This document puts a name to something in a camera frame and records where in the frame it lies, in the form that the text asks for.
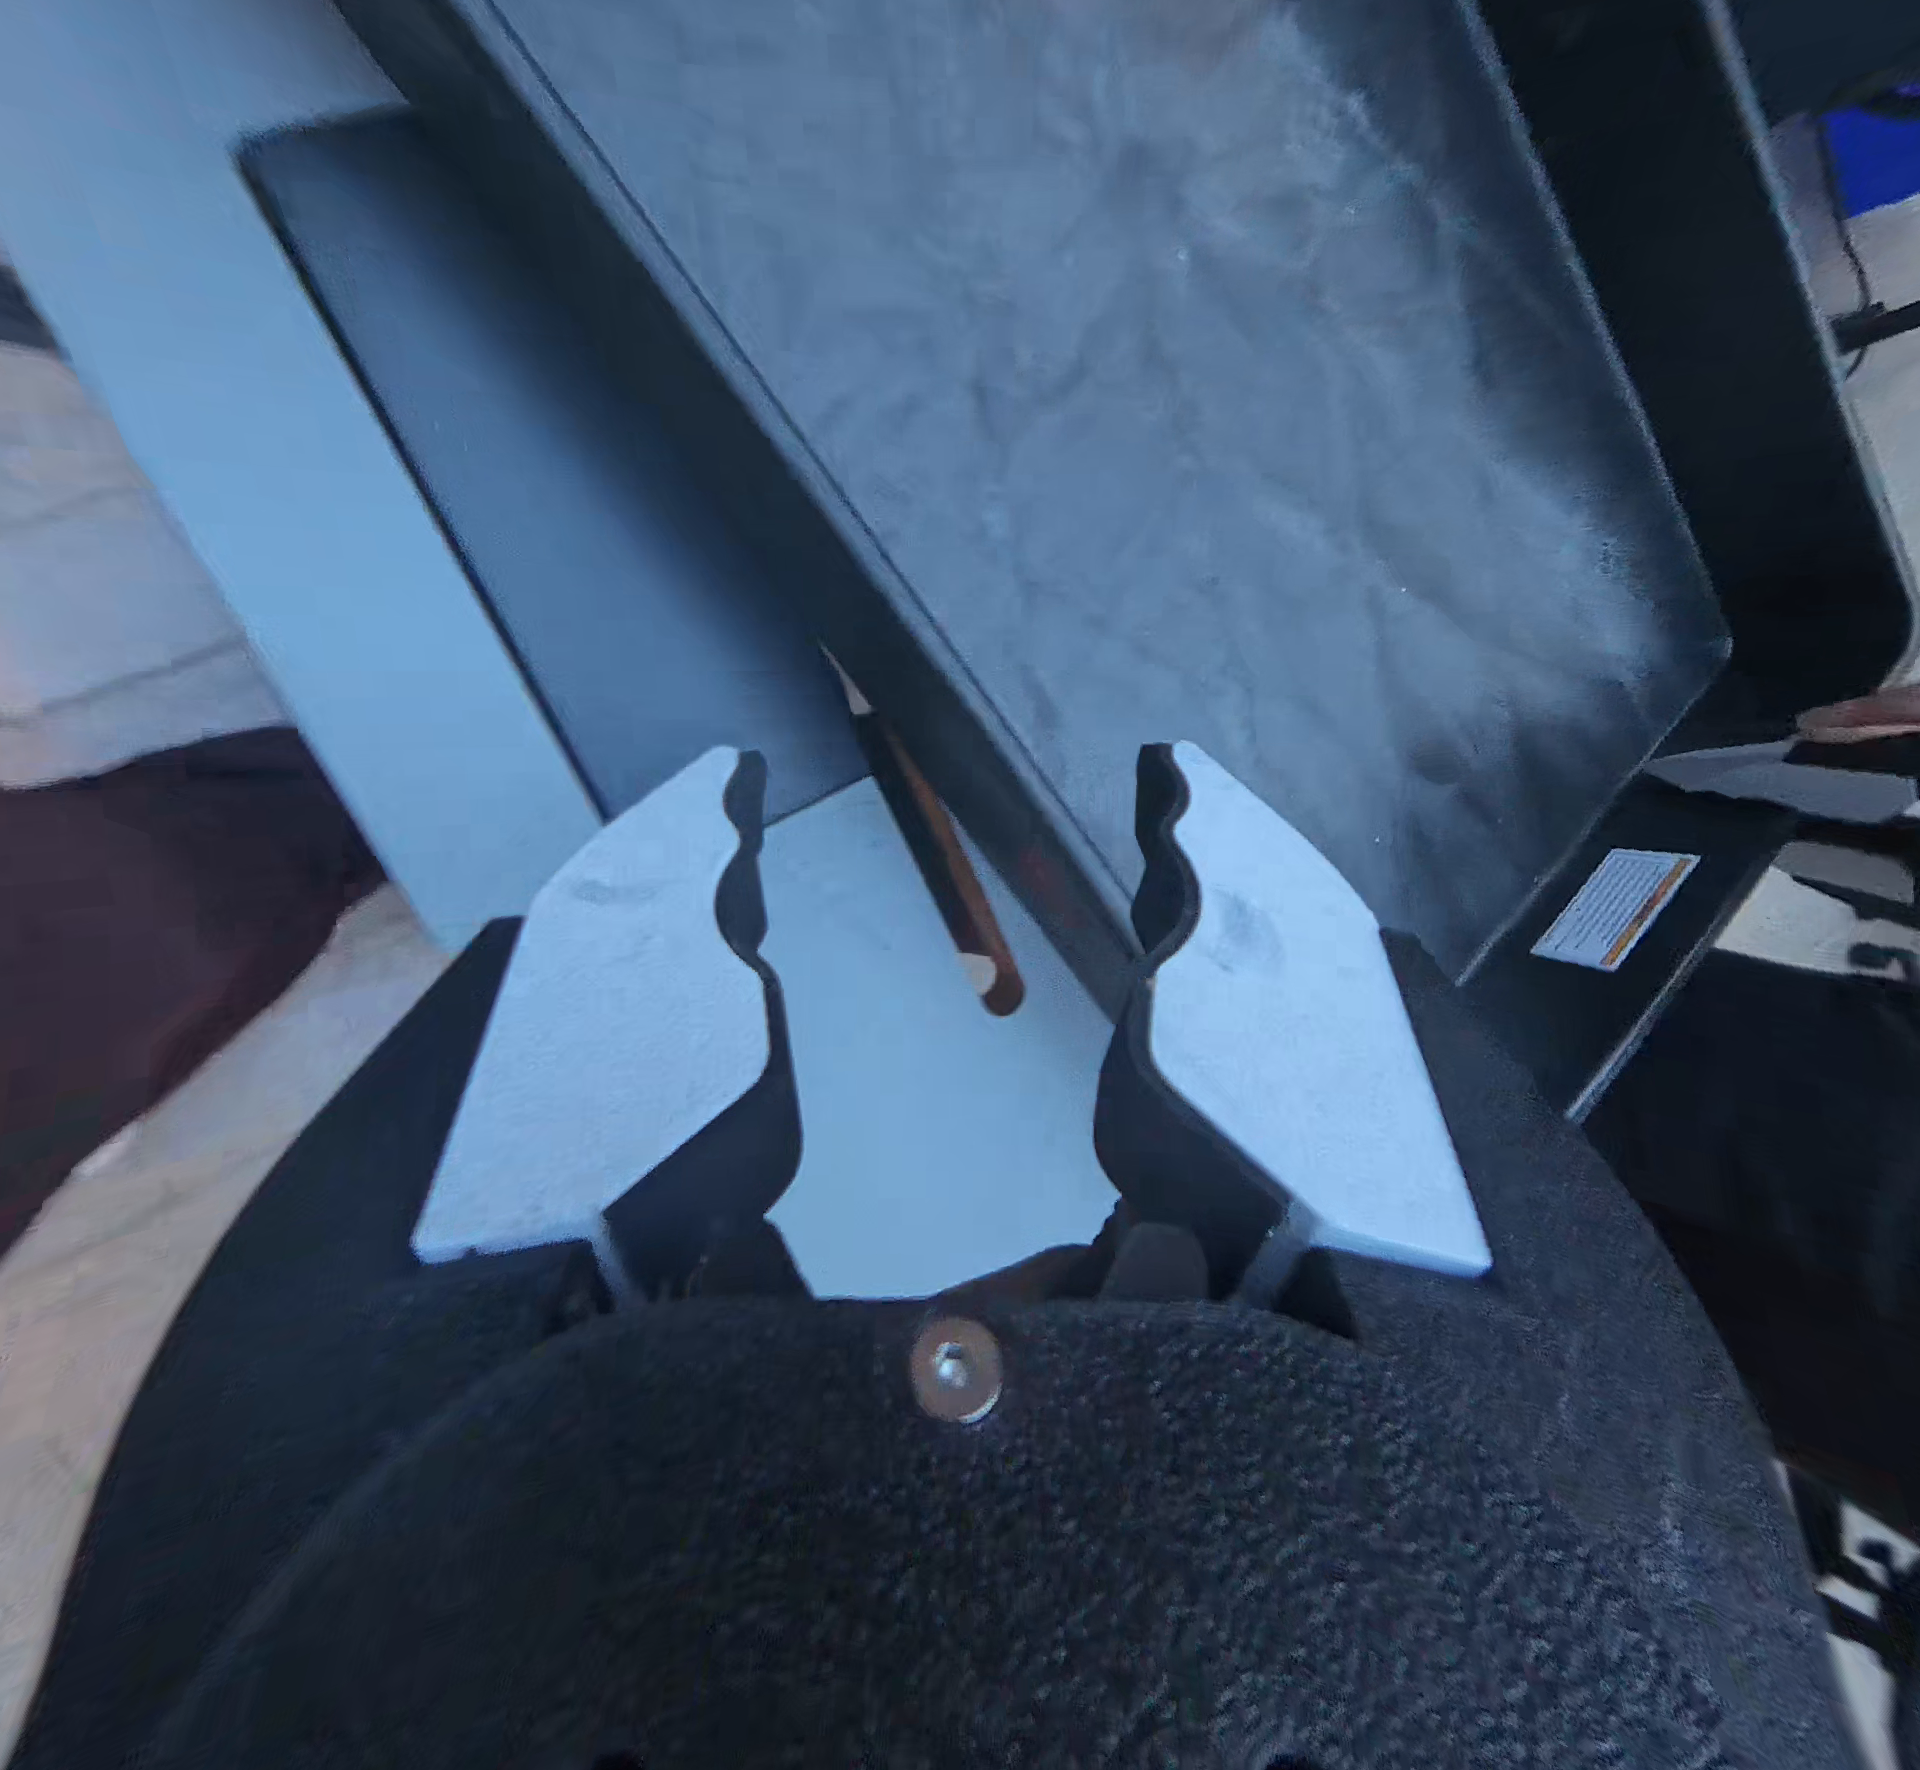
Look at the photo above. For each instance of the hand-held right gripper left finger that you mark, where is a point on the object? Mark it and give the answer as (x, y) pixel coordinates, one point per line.
(612, 1024)

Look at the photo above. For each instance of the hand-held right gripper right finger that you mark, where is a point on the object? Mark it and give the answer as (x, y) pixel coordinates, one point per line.
(1288, 1051)

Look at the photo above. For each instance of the brown wooden pencil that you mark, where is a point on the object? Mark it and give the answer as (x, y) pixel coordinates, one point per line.
(939, 869)

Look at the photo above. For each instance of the white desk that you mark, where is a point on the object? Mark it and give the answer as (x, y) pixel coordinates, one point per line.
(913, 1124)

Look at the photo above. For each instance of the person's dark red trouser leg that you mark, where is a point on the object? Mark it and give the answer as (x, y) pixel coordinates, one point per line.
(135, 941)

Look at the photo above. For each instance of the dark flat panel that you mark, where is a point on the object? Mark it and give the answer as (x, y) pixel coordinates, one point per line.
(523, 451)

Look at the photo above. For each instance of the black metal tray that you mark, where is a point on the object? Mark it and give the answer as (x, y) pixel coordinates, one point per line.
(1128, 299)

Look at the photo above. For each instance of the blue object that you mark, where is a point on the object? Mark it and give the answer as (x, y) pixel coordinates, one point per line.
(1876, 159)

